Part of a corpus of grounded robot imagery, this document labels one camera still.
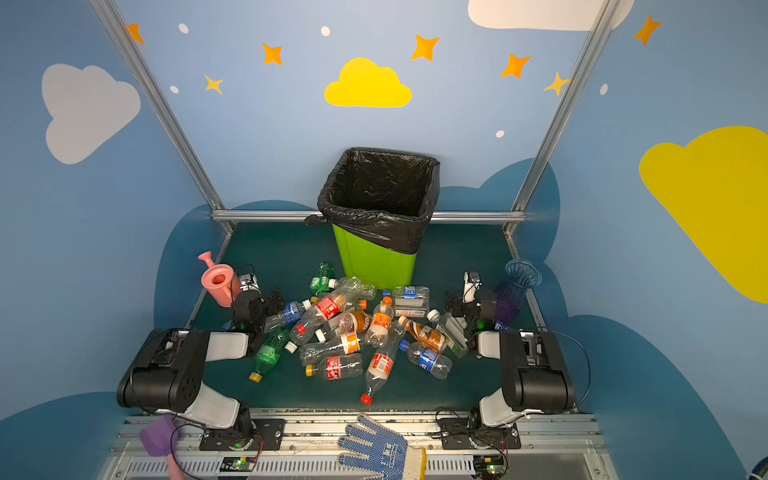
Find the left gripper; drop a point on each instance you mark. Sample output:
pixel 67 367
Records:
pixel 264 308

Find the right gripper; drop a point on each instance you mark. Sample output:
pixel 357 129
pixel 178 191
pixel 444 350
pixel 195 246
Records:
pixel 462 307

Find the clear square bottle white cap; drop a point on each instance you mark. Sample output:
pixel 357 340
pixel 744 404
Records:
pixel 452 329

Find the green Sprite bottle yellow cap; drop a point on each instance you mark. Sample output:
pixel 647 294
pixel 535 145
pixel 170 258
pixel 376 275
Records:
pixel 269 353

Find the Pocari Sweat bottle blue label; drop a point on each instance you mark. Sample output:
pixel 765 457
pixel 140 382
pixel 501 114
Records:
pixel 288 316

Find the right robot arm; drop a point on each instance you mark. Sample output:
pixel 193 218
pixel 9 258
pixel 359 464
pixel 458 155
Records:
pixel 534 376

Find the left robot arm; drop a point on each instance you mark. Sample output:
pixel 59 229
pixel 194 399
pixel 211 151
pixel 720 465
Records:
pixel 166 375

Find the green bin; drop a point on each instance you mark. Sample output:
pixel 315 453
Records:
pixel 373 264

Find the black bin liner bag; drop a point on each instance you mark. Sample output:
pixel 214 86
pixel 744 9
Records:
pixel 383 196

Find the clear bottle grey label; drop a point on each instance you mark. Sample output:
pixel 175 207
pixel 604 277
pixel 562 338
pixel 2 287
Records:
pixel 412 308

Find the amber tea bottle white cap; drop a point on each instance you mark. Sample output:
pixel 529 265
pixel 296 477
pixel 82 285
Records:
pixel 424 334

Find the Coca-Cola bottle red label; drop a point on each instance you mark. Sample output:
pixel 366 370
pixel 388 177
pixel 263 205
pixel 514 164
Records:
pixel 325 309

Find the crushed green bottle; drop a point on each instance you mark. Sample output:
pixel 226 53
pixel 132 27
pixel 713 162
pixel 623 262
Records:
pixel 320 281

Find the pink watering can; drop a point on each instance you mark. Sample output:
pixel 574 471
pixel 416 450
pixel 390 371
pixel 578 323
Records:
pixel 219 280

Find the Pepsi bottle blue cap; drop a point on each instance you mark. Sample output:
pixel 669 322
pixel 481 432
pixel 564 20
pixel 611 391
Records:
pixel 438 365

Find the purple ribbed vase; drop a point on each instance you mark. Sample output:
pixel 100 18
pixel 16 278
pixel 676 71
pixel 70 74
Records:
pixel 520 276

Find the brown tea bottle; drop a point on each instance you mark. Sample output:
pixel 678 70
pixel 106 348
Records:
pixel 348 322

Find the clear bottle orange label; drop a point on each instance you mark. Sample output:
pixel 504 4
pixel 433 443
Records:
pixel 313 353

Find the orange label bottle orange cap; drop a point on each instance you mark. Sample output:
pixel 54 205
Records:
pixel 378 332

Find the Coke bottle yellow cap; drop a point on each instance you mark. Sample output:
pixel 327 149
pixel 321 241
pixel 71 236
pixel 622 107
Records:
pixel 336 367

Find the tall bottle red cap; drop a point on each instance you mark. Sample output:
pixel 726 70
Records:
pixel 382 363

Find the blue dotted work glove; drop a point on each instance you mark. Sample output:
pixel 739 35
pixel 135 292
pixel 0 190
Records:
pixel 371 447

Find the purple toy shovel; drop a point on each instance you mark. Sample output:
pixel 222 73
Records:
pixel 159 440

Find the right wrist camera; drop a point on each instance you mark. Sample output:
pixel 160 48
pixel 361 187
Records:
pixel 472 285

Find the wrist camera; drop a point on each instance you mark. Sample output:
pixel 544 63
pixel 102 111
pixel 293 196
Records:
pixel 472 285
pixel 248 282

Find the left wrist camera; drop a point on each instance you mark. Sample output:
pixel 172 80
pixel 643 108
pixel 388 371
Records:
pixel 248 282

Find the aluminium back rail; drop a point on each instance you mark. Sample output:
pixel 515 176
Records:
pixel 290 216

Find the left aluminium post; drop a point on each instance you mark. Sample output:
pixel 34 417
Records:
pixel 118 30

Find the aluminium post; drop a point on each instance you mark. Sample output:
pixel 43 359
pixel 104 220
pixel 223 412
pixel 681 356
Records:
pixel 118 30
pixel 583 67

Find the right aluminium post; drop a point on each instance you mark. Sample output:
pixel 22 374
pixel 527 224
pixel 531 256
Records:
pixel 583 67

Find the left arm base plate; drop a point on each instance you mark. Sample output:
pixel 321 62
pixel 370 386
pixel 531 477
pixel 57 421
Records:
pixel 258 435

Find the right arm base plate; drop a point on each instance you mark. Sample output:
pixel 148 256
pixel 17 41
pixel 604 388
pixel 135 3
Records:
pixel 457 434

